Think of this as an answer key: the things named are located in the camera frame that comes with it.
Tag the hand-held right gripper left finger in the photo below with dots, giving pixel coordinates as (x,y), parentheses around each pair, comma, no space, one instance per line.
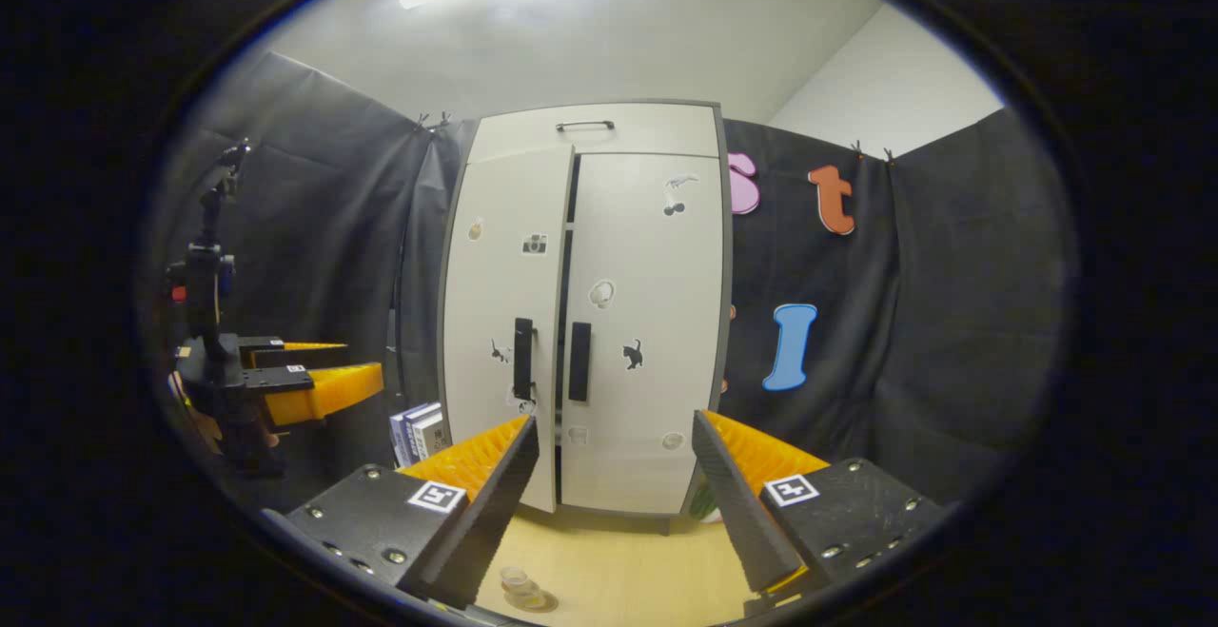
(495,522)

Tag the clear glass bottle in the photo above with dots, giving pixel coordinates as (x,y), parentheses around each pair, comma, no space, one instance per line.
(517,581)

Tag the light blue book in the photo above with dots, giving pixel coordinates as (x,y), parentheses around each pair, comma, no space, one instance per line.
(399,441)

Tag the green object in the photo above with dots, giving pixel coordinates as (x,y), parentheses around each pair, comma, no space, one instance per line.
(704,503)

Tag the black backdrop cloth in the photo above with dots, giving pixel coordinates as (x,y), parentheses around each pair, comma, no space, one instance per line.
(952,323)

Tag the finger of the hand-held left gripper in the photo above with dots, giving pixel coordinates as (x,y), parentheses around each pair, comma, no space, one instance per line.
(271,351)
(324,391)

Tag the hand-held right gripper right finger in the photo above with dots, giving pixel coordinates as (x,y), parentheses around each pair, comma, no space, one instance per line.
(742,522)

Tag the white book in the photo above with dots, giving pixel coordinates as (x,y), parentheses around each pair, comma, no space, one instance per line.
(438,432)

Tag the white cabinet drawer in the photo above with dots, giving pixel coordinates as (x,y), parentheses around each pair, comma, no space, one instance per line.
(647,137)

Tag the white door with cat sticker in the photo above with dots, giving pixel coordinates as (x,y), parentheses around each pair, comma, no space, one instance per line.
(657,265)

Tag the white door with camera sticker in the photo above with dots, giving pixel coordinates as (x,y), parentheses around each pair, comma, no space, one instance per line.
(495,294)

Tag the white and grey cabinet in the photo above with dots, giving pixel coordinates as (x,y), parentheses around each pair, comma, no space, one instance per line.
(729,323)

